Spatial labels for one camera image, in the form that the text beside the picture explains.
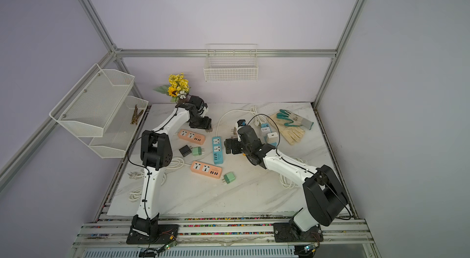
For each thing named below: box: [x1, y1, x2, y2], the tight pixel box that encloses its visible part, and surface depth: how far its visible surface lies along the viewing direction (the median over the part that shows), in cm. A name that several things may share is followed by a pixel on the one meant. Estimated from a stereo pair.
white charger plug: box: [266, 132, 279, 144], surface depth 98 cm
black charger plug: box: [178, 144, 193, 158], surface depth 99 cm
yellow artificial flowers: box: [152, 72, 191, 103], surface depth 95 cm
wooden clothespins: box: [129, 104, 144, 126], surface depth 98 cm
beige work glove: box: [266, 113, 305, 146], surface depth 109 cm
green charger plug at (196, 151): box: [191, 146, 205, 156], surface depth 100 cm
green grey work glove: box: [276, 108, 314, 131], surface depth 114 cm
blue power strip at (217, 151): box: [211, 136, 224, 165], surface depth 99 cm
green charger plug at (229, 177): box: [221, 171, 236, 185], surface depth 90 cm
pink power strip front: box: [190, 160, 223, 180], surface depth 92 cm
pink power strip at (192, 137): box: [177, 129, 206, 145], surface depth 103 cm
